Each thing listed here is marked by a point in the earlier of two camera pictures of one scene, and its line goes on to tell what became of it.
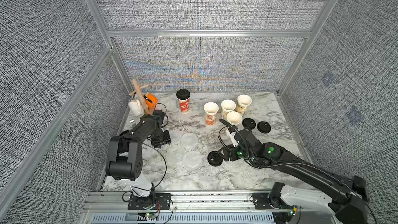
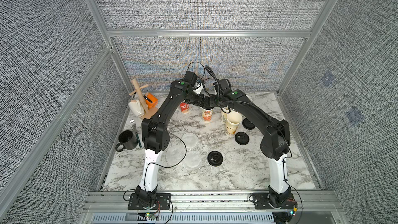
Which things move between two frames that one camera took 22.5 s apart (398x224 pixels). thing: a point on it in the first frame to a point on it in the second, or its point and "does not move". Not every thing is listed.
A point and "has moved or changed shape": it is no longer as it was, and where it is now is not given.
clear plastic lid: (189, 141) does not move
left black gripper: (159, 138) to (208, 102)
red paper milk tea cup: (184, 105) does not move
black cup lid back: (249, 123) does not move
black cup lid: (214, 158) does not move
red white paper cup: (210, 110) has moved or changed shape
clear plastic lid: (192, 159) does not move
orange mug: (150, 100) does not move
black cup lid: (264, 127) has moved or changed shape
